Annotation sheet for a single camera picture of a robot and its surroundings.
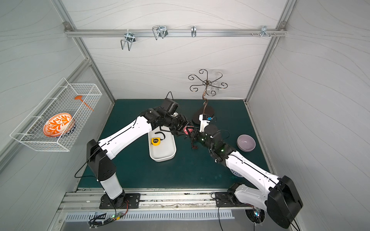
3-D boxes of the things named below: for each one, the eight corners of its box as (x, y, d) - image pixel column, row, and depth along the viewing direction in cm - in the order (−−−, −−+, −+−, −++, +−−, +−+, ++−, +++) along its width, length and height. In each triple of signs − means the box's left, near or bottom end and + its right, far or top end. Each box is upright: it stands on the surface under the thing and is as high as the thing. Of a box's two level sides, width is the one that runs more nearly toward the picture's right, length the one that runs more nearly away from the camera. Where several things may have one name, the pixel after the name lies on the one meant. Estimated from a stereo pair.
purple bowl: (234, 147, 96) (237, 142, 91) (238, 137, 102) (240, 131, 96) (250, 154, 93) (254, 149, 87) (253, 143, 98) (257, 138, 93)
